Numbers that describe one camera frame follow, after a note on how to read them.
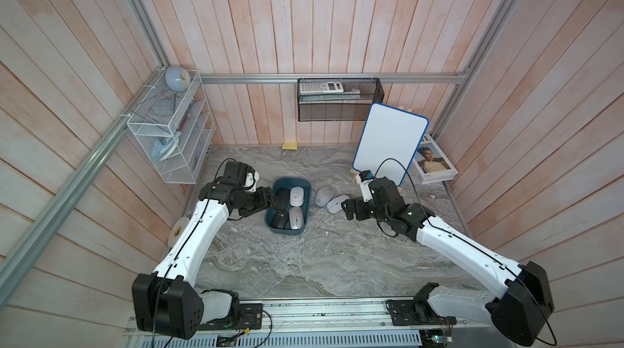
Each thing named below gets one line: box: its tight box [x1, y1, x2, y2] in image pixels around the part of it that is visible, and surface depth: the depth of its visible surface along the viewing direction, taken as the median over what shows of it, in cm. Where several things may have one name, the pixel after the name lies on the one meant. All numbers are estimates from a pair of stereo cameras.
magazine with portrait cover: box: [411, 133, 460, 185], surface depth 110 cm
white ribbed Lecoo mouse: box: [289, 186, 305, 208], surface depth 100 cm
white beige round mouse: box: [314, 184, 338, 208], surface depth 102 cm
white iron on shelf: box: [151, 130, 182, 163], surface depth 81 cm
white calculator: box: [299, 81, 345, 96], surface depth 92 cm
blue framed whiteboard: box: [352, 102, 429, 187], surface depth 85 cm
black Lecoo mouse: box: [269, 210, 289, 229], surface depth 94 cm
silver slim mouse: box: [288, 206, 304, 230], surface depth 95 cm
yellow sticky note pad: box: [281, 142, 299, 151], surface depth 121 cm
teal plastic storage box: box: [264, 176, 312, 236], surface depth 100 cm
